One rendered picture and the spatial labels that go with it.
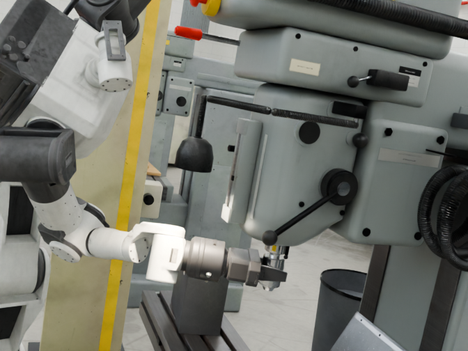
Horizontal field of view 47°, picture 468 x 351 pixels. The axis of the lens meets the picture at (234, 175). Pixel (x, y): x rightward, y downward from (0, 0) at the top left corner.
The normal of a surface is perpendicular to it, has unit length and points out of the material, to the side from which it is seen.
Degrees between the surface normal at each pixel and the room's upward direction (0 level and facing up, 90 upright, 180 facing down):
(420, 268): 90
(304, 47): 90
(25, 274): 81
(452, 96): 90
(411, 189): 90
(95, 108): 58
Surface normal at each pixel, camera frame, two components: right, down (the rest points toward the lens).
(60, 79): 0.62, -0.31
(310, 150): 0.34, 0.22
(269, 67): -0.92, -0.10
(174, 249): 0.08, -0.16
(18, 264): 0.64, 0.08
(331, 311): -0.77, 0.04
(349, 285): 0.03, 0.11
